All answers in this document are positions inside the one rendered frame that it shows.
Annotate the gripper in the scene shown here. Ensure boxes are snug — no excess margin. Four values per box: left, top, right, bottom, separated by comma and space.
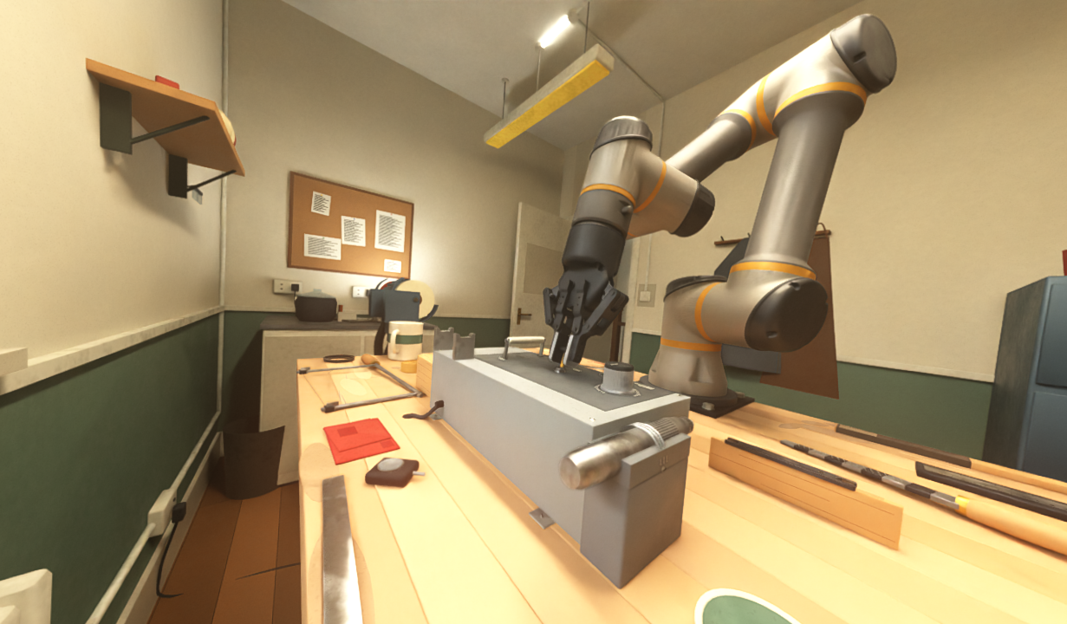
543, 220, 630, 367

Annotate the grey micromotor control box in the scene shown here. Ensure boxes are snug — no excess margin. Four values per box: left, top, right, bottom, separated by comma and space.
429, 345, 694, 588

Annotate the silver micromotor handpiece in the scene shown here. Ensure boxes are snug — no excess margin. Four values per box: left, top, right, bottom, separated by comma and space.
559, 415, 694, 491

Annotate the wooden bench pin block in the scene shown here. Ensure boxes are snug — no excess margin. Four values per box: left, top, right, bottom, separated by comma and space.
708, 437, 904, 551

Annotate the white door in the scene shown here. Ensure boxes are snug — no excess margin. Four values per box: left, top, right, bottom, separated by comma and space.
508, 202, 577, 330

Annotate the white and green mug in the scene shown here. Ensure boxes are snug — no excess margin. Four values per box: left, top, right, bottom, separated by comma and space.
387, 321, 425, 362

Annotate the bench grinder with buff wheel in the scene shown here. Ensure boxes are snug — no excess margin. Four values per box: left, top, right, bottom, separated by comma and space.
366, 278, 439, 324

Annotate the red booklet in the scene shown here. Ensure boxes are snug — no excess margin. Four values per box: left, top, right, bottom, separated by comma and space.
323, 418, 400, 465

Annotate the cork notice board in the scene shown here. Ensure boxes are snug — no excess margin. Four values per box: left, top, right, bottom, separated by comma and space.
287, 171, 415, 280

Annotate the dark slim file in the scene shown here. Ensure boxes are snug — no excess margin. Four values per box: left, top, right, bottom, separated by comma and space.
725, 437, 858, 492

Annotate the black cooking pot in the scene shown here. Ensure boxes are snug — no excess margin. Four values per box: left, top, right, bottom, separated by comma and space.
293, 290, 340, 323

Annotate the white ceiling light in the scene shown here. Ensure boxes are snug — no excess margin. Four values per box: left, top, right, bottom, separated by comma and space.
536, 10, 579, 50

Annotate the silver steel ruler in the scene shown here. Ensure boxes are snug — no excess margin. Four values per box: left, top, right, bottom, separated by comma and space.
321, 474, 366, 624

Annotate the green round mat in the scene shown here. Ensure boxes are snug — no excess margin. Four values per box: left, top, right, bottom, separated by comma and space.
694, 588, 801, 624

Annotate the dark waste bin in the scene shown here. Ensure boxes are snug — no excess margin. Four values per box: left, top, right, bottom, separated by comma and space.
218, 423, 286, 500

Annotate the dark flat file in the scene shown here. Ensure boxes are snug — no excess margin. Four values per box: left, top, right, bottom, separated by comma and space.
835, 424, 1067, 504

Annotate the black flat file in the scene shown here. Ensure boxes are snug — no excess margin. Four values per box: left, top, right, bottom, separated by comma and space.
914, 461, 1067, 530

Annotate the blue metal cabinet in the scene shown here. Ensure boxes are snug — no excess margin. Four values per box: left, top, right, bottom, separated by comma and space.
983, 276, 1067, 489

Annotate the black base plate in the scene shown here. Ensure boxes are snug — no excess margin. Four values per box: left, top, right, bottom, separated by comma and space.
641, 374, 756, 419

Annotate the metal saw frame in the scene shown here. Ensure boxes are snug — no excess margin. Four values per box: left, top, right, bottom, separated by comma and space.
298, 354, 426, 413

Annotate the file with wooden handle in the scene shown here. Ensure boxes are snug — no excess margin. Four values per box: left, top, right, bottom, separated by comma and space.
779, 439, 1067, 561

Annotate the white wall socket strip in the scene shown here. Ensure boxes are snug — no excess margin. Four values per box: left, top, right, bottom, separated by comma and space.
146, 488, 179, 536

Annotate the black power cable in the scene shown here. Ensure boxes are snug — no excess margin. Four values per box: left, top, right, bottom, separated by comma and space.
155, 501, 188, 601

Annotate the wooden wall shelf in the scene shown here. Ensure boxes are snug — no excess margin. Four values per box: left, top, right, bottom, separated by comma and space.
86, 58, 246, 199

